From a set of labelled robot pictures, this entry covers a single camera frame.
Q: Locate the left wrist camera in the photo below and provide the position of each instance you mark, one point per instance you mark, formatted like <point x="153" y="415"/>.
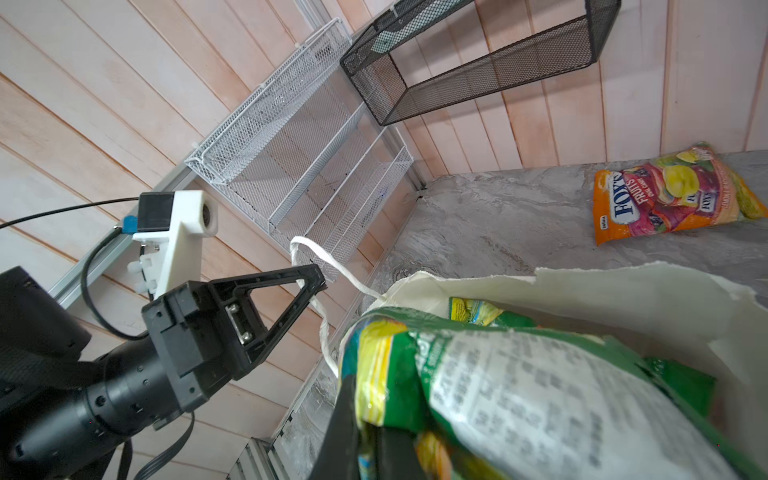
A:
<point x="171" y="226"/>

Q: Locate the white wire mesh shelf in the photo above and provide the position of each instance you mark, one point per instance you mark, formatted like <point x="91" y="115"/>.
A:
<point x="303" y="155"/>

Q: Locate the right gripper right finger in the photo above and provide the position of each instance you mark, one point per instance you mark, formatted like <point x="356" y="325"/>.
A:
<point x="395" y="455"/>

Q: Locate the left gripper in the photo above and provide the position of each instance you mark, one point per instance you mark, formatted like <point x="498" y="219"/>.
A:
<point x="209" y="333"/>

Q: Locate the white paper bag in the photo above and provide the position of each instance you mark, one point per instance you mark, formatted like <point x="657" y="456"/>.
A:
<point x="712" y="321"/>

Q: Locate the small orange candy bag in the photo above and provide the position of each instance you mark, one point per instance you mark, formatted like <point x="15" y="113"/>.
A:
<point x="686" y="190"/>

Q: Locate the green candy bag back side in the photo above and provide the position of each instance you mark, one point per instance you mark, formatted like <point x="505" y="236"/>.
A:
<point x="489" y="402"/>

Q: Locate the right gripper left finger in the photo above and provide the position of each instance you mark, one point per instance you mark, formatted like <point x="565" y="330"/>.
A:
<point x="338" y="456"/>

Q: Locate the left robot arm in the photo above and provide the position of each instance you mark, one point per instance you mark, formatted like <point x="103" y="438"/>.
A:
<point x="61" y="415"/>

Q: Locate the green Spring Tea candy bag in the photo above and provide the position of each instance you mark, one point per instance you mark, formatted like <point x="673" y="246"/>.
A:
<point x="483" y="313"/>

